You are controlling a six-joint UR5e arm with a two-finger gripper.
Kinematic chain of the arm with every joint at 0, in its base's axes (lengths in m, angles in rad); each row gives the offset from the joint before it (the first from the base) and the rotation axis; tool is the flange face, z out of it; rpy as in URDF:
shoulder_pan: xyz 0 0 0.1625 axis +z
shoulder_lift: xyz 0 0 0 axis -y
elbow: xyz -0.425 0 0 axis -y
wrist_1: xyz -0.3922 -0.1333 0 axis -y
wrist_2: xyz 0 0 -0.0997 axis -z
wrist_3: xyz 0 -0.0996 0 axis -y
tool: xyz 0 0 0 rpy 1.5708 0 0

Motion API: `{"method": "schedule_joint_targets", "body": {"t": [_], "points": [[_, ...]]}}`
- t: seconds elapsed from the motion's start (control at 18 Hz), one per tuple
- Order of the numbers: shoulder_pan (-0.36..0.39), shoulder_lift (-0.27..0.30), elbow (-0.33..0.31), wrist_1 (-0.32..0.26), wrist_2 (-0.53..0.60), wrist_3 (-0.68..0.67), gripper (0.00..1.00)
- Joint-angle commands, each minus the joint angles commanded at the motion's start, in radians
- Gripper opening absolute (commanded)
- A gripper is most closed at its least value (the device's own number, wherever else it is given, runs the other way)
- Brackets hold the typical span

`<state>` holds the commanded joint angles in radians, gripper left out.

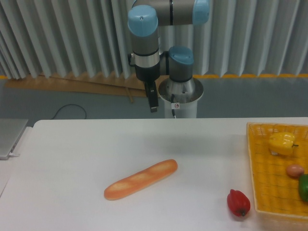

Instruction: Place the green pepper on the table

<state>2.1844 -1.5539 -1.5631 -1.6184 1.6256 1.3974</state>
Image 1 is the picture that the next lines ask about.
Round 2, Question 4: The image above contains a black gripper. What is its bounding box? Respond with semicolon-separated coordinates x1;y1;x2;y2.
135;64;160;113

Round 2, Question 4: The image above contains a green toy bell pepper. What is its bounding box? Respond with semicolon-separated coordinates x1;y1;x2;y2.
298;174;308;202

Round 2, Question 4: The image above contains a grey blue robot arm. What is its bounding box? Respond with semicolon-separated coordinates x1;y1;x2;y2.
128;0;210;118

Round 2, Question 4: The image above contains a red toy bell pepper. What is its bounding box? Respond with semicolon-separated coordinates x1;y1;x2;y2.
227;189;251;217

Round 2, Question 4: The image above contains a yellow toy bell pepper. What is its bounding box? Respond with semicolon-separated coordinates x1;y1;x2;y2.
268;132;299;155

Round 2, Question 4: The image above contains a brown cardboard sheet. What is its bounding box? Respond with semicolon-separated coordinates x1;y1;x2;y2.
5;71;146;102

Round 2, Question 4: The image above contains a toy baguette bread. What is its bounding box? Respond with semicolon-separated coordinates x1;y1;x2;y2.
103;159;178;200

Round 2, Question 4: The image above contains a grey pleated curtain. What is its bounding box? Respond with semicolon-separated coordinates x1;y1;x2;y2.
0;0;308;79

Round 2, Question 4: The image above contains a silver laptop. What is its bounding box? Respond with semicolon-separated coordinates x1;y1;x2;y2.
0;118;28;160

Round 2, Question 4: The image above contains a brown toy egg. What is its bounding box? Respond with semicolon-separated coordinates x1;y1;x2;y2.
286;164;305;178

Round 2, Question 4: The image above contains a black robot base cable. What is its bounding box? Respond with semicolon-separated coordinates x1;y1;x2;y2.
170;93;177;119

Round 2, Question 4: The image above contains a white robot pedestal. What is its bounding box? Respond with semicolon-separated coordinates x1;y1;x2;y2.
161;97;200;118

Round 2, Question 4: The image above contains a black floor cable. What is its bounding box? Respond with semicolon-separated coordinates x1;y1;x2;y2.
50;103;87;120

